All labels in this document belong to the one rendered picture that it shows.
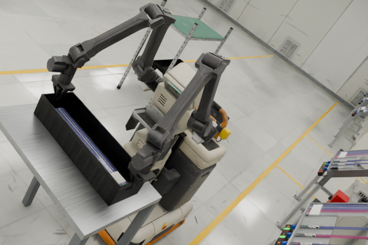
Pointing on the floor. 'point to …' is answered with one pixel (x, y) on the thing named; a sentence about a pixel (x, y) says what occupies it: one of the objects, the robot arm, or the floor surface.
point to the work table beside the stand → (69, 180)
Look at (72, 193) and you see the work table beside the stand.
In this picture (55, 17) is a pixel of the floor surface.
